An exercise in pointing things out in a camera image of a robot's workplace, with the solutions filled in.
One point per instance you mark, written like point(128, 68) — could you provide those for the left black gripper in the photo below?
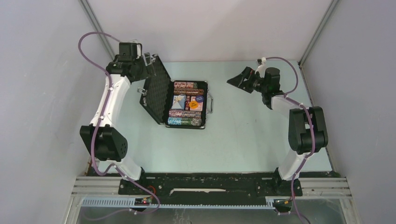
point(144, 74)

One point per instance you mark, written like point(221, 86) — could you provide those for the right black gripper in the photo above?
point(244, 85)

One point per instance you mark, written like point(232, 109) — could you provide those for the blue small blind button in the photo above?
point(199, 99)

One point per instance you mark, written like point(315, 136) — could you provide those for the red playing card deck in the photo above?
point(200, 108)

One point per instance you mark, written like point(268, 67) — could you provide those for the orange big blind button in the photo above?
point(194, 105)

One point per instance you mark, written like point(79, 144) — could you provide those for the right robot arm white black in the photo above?
point(307, 132)

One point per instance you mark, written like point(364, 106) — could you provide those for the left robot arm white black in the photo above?
point(107, 147)

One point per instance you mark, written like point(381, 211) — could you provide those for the top red chip row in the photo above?
point(191, 85)

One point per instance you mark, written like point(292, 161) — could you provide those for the blue playing card deck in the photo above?
point(178, 102)

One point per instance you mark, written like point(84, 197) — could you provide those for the red dice strip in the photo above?
point(187, 103)

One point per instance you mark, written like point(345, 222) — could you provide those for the black poker case base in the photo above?
point(201, 85)

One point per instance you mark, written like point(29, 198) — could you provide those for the pink chip row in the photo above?
point(184, 114)

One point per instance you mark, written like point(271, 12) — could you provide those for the blue green chip row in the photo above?
point(184, 121)

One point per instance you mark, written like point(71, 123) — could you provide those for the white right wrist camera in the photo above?
point(261, 66)

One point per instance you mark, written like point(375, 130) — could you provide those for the silver case handle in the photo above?
point(209, 109)

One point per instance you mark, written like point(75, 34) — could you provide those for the aluminium rail frame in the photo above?
point(312, 188)

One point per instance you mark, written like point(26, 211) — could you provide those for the white cable duct strip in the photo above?
point(130, 203)

